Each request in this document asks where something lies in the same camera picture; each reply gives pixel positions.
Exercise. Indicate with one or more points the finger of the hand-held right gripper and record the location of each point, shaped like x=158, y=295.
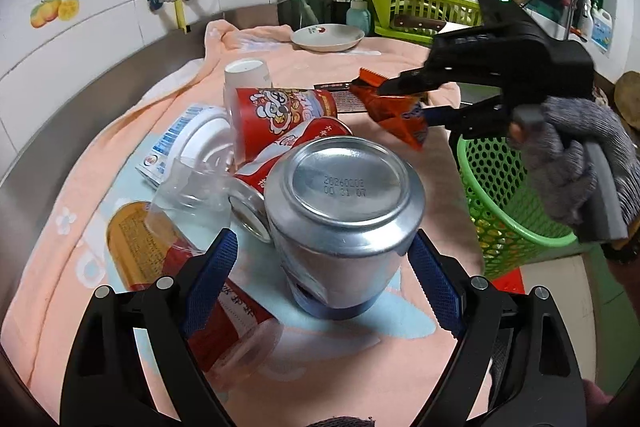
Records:
x=405, y=84
x=465, y=117

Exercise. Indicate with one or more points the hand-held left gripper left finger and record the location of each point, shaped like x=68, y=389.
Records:
x=215, y=277

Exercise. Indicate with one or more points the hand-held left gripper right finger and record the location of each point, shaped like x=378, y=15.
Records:
x=435, y=277

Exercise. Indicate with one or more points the orange snack wrapper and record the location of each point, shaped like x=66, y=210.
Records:
x=400, y=117

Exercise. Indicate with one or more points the green perforated waste basket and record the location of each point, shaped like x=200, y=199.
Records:
x=500, y=187

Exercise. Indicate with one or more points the silver metal can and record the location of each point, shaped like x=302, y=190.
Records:
x=345, y=217

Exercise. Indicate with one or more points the person's right hand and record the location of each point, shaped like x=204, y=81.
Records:
x=575, y=127

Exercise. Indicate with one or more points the black flat packet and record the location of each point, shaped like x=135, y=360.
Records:
x=345, y=99

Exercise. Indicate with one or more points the white spray bottle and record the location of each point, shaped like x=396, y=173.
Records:
x=585, y=17

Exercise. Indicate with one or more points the clear plastic cup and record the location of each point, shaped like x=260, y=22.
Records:
x=190, y=202

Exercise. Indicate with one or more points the green dish rack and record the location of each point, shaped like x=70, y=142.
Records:
x=425, y=4

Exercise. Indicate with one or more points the teal soap bottle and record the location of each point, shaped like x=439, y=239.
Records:
x=357, y=14

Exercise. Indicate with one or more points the white detergent bottle blue label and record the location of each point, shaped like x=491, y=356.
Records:
x=601, y=24

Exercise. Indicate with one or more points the white plate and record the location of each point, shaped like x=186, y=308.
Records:
x=327, y=38

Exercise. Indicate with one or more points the red can with yellow label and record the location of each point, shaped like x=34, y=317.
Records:
x=130, y=237

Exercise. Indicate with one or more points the round wooden cutting board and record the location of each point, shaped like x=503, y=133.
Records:
x=629, y=99

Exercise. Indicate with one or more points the green glass jar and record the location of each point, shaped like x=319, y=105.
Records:
x=312, y=4

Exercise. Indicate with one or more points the crushed red soda can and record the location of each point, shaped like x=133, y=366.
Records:
x=295, y=142

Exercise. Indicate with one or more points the red cartoon paper cup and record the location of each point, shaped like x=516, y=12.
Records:
x=270, y=107

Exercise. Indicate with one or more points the plain white paper cup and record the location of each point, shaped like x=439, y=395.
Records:
x=245, y=74

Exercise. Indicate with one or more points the peach printed towel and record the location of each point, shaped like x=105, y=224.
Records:
x=100, y=157

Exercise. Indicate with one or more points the fruit wall sticker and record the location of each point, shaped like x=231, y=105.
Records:
x=52, y=9

